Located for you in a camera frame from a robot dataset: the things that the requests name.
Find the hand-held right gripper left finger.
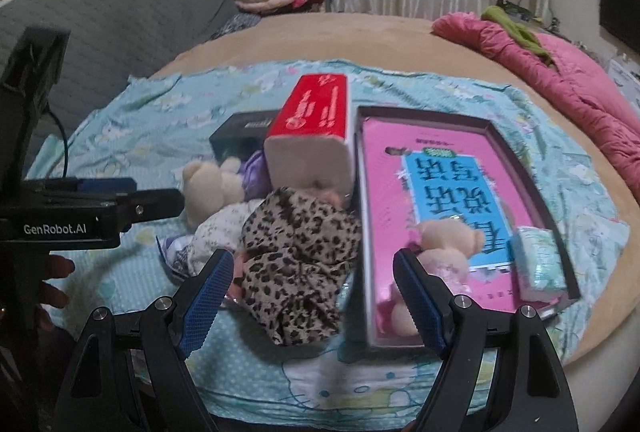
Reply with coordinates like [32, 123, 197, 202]
[55, 249, 236, 432]

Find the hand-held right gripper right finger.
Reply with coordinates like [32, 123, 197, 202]
[392, 249, 586, 432]

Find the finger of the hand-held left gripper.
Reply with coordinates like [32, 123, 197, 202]
[77, 178, 138, 194]
[117, 188, 184, 231]

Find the purple white packet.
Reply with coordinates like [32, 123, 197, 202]
[156, 232, 201, 285]

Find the cream teddy bear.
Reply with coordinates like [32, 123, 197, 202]
[181, 156, 246, 230]

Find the white plush toy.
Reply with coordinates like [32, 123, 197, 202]
[187, 199, 263, 273]

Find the small pink-dressed teddy bear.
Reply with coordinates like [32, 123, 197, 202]
[390, 218, 485, 335]

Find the leopard print cloth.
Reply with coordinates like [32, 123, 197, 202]
[239, 187, 362, 347]

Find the small pale green tissue packet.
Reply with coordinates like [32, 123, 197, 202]
[510, 226, 568, 300]

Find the dark shallow box tray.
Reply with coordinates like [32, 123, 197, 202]
[352, 104, 583, 353]

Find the person's left hand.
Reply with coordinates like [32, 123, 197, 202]
[39, 256, 76, 330]

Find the printed cartoon blanket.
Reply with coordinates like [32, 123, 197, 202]
[27, 58, 631, 423]

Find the purple cloth item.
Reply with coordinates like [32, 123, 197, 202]
[240, 149, 273, 200]

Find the black box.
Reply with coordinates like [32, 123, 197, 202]
[209, 109, 281, 163]

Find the pink book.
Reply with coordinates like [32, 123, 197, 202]
[361, 119, 551, 338]

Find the grey padded headboard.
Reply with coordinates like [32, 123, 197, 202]
[0, 0, 236, 193]

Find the red tissue pack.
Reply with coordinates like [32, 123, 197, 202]
[263, 73, 357, 205]

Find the dark floral pillow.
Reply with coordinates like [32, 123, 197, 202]
[210, 12, 262, 39]

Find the beige bed sheet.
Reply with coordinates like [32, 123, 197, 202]
[145, 12, 640, 363]

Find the pink quilt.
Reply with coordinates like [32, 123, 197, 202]
[431, 11, 640, 203]

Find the green cloth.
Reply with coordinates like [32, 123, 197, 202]
[481, 4, 556, 65]

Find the black television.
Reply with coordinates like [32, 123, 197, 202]
[599, 0, 640, 45]

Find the black cable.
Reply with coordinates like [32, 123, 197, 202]
[46, 108, 69, 179]

